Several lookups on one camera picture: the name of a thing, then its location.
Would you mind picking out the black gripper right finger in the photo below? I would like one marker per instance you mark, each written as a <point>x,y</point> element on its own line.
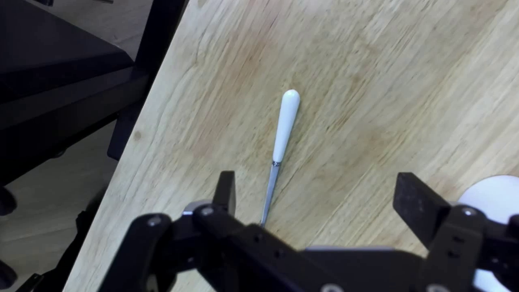
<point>417,203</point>

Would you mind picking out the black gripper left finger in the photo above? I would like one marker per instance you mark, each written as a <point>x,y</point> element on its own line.
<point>225,192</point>

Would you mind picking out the white ceramic mug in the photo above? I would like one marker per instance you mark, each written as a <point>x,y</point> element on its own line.
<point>495,195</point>

